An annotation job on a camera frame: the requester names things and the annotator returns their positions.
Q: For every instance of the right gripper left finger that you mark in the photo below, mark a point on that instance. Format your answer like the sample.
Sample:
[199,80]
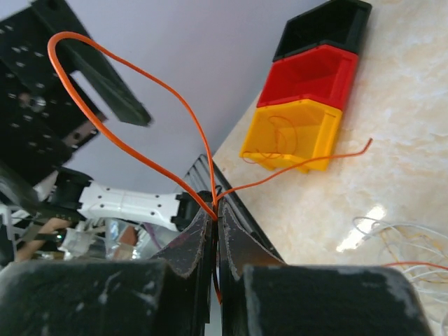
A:
[167,294]

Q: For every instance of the black plastic bin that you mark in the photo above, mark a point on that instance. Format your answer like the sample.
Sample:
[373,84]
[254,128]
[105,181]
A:
[340,23]

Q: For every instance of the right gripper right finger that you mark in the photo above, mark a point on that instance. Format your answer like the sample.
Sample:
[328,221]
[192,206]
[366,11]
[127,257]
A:
[261,295]

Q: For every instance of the yellow plastic bin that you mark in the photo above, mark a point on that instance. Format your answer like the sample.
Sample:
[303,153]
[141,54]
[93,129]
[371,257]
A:
[283,135]

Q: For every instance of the red plastic bin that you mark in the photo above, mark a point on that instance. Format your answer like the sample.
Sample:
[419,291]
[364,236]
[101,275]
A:
[324,74]

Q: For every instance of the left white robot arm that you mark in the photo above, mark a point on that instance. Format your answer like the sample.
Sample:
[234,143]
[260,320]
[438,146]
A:
[75,196]

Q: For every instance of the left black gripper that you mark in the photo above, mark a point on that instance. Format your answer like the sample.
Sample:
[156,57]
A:
[41,126]

